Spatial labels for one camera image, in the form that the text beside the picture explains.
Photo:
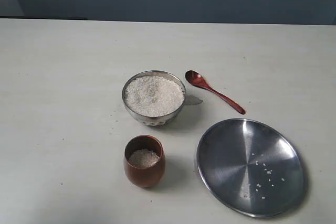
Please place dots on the glass bowl of rice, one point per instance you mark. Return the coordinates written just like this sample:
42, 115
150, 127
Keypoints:
156, 97

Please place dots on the brown wooden cup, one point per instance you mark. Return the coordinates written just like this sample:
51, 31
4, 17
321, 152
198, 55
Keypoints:
149, 175

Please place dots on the round steel plate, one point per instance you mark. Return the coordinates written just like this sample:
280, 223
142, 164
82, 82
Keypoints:
251, 168

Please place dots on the red wooden spoon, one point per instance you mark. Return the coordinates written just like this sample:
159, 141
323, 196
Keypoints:
197, 80

